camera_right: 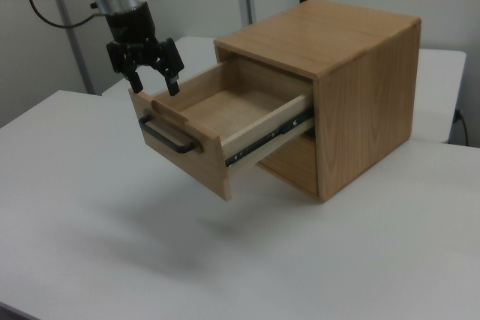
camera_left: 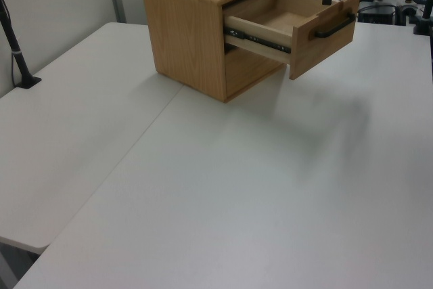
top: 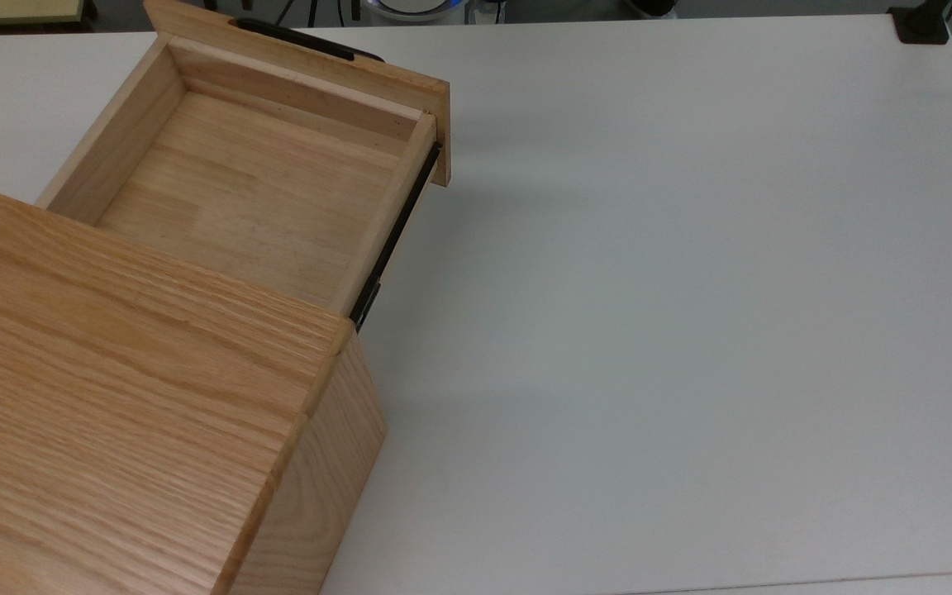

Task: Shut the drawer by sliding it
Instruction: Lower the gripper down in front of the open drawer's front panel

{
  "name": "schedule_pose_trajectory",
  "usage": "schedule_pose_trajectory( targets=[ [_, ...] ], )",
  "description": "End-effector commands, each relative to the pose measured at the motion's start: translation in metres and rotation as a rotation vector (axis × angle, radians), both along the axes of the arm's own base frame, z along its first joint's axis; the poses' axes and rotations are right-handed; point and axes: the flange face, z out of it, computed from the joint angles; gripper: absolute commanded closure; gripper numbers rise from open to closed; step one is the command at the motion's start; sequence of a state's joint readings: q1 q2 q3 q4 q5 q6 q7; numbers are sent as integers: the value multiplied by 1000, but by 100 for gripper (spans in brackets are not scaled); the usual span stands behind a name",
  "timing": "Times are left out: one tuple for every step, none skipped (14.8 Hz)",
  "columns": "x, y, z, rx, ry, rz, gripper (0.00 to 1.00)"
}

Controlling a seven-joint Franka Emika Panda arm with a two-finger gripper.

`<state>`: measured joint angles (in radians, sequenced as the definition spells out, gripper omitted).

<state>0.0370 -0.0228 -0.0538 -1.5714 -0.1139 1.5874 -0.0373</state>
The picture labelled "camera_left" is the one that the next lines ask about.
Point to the wooden drawer with cutout grip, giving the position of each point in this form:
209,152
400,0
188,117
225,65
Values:
250,76

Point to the wooden two-drawer cabinet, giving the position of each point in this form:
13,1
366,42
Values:
182,32

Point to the black computer case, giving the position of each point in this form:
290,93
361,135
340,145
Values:
377,15

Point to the black metal drawer slide rail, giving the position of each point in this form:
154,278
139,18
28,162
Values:
260,39

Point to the black clamp camera stand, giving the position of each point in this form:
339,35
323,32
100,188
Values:
424,21

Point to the black camera stand pole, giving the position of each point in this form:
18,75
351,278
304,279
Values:
13,48

